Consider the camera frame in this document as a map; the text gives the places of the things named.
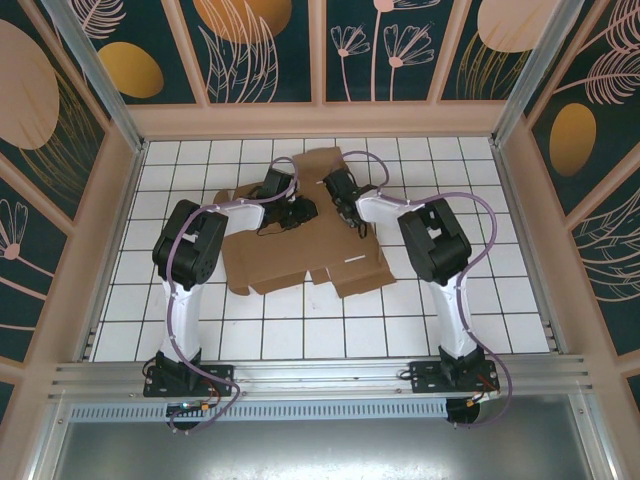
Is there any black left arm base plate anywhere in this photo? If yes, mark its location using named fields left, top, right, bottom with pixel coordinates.
left=143, top=352, right=236, bottom=399

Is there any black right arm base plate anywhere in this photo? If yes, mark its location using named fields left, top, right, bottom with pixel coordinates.
left=408, top=358, right=501, bottom=397

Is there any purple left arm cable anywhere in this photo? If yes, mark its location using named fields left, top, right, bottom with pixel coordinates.
left=164, top=156, right=302, bottom=437

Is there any grey metal sheet panel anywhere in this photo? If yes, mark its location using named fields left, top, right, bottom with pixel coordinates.
left=29, top=392, right=616, bottom=480

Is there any slotted grey cable tray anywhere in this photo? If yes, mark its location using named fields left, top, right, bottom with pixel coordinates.
left=68, top=398, right=450, bottom=424

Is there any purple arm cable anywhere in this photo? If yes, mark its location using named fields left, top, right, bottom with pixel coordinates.
left=164, top=156, right=302, bottom=437
left=339, top=148, right=517, bottom=430

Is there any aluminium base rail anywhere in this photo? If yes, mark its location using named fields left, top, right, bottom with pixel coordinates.
left=48, top=353, right=594, bottom=402

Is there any aluminium corner post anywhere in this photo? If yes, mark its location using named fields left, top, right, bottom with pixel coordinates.
left=490, top=0, right=587, bottom=147
left=40, top=0, right=147, bottom=154

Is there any brown cardboard box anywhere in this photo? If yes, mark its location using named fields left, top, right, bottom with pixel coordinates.
left=212, top=147, right=396, bottom=300

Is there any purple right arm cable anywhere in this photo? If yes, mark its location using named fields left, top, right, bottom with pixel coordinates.
left=339, top=148, right=517, bottom=430

